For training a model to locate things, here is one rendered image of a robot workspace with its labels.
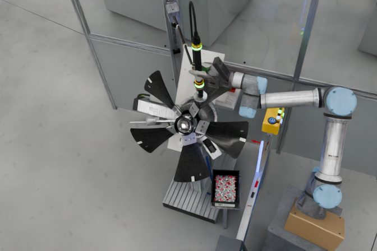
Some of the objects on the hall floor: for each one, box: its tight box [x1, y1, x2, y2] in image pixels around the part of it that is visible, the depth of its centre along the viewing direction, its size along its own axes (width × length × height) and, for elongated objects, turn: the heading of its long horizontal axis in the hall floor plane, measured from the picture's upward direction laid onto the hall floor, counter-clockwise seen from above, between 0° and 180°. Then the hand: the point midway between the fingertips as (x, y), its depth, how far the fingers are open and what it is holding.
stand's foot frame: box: [162, 152, 237, 224], centre depth 311 cm, size 62×46×8 cm
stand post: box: [190, 179, 203, 192], centre depth 273 cm, size 4×9×91 cm, turn 72°
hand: (192, 67), depth 169 cm, fingers closed on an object, 4 cm apart
